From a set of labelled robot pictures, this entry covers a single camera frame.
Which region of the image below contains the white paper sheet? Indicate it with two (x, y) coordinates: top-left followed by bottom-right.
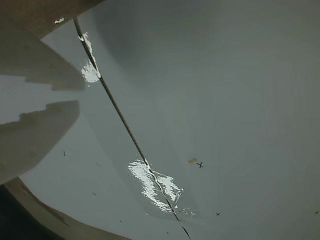
(74, 0), (320, 240)
(0, 17), (192, 240)

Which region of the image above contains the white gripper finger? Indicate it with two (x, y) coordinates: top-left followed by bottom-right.
(0, 16), (86, 93)
(0, 99), (81, 186)

